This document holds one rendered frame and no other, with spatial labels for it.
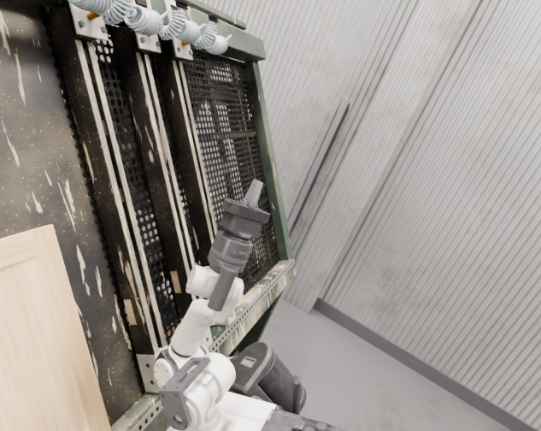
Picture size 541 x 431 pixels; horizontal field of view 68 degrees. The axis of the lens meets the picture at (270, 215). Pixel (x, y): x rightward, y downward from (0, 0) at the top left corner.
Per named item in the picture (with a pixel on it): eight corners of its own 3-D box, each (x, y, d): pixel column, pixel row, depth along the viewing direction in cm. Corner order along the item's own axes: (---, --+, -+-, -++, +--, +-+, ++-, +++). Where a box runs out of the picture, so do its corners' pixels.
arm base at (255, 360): (273, 386, 94) (313, 383, 88) (252, 439, 84) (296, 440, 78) (237, 344, 89) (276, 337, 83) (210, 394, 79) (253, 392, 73)
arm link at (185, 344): (206, 301, 101) (179, 350, 110) (173, 310, 94) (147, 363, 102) (230, 332, 97) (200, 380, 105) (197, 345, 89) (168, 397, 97)
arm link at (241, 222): (279, 218, 91) (260, 266, 92) (255, 206, 98) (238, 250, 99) (238, 205, 82) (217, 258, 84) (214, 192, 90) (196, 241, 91)
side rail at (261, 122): (270, 261, 231) (288, 260, 226) (233, 65, 212) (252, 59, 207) (275, 256, 238) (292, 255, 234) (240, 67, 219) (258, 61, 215)
